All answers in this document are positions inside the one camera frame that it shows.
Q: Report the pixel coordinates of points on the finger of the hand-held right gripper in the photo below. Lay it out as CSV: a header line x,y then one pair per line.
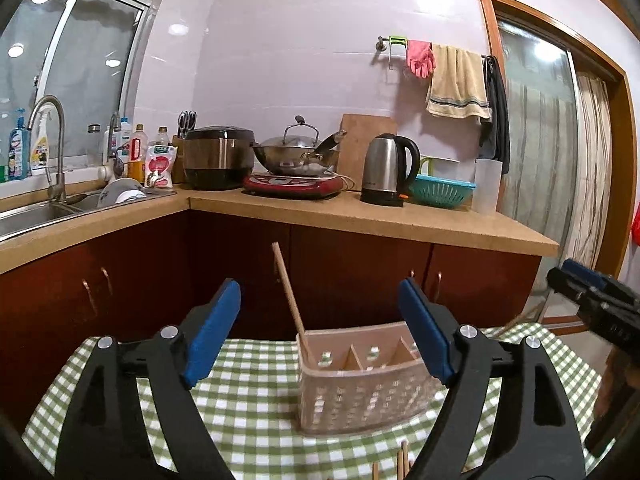
x,y
570,290
590,274

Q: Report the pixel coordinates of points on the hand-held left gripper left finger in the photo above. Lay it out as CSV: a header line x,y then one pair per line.
x,y
215,330

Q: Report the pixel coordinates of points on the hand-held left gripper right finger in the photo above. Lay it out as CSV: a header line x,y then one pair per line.
x,y
425,330

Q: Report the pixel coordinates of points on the white plastic utensil holder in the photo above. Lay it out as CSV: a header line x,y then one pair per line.
x,y
365,400

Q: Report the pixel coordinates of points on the person's right hand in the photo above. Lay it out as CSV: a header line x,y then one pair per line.
x,y
611,375

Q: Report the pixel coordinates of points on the red object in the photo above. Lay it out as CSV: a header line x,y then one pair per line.
x,y
636,227

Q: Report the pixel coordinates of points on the green checked tablecloth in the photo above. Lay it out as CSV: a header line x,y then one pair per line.
x,y
260,410

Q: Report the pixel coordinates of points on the red-brown kitchen cabinet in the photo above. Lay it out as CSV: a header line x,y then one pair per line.
x,y
350,270

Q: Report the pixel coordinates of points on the beige kitchen countertop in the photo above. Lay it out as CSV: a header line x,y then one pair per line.
x,y
350,215

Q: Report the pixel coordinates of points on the teal plastic colander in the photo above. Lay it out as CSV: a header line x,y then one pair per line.
x,y
442,192

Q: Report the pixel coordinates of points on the wood framed glass door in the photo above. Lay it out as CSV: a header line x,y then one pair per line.
x,y
540,135

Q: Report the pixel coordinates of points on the red induction cooker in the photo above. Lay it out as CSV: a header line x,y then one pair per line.
x,y
290,187

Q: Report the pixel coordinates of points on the steel electric kettle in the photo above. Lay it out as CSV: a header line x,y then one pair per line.
x,y
385,170

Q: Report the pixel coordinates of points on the green and white mug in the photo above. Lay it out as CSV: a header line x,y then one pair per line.
x,y
440,165

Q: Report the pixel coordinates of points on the white dishes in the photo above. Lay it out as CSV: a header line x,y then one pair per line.
x,y
122,192

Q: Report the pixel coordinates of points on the black rice cooker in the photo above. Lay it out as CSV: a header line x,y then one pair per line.
x,y
217,160

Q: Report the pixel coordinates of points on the red and white pouch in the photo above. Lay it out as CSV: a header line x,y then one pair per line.
x,y
160,167

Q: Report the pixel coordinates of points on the wooden knife block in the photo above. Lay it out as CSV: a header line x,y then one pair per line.
x,y
177,160

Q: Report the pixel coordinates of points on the steel wok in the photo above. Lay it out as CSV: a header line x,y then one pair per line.
x,y
290,160

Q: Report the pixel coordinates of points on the yellow cooking oil bottle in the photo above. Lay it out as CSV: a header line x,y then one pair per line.
x,y
136,160

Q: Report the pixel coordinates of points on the dark hanging cloth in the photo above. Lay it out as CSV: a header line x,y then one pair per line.
x,y
497,110

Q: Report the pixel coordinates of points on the steel wok lid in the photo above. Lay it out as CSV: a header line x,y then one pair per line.
x,y
290,140

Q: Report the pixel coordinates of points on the wooden cutting board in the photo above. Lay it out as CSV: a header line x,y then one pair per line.
x,y
362,132

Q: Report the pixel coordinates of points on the white bottle green label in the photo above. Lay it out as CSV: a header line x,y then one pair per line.
x,y
123,140

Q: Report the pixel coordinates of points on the small steel tap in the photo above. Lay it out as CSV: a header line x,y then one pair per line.
x,y
115,140

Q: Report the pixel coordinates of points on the steel sink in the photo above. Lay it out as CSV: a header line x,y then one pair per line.
x,y
35,212

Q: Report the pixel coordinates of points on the tall steel faucet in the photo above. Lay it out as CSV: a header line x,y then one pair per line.
x,y
59,160

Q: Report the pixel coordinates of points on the beige striped towel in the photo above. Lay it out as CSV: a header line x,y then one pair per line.
x,y
457,85

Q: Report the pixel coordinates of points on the white spray bottle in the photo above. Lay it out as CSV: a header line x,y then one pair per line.
x,y
39,150

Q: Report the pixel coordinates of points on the blue detergent bottle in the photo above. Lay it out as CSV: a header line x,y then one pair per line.
x,y
18,152

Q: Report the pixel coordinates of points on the pink rubber gloves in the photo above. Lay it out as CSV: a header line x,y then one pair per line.
x,y
420,60

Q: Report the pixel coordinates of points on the sliding glass window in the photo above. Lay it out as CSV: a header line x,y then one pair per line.
x,y
85,60

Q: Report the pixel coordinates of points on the metal towel rail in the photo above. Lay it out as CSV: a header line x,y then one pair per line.
x,y
385,44

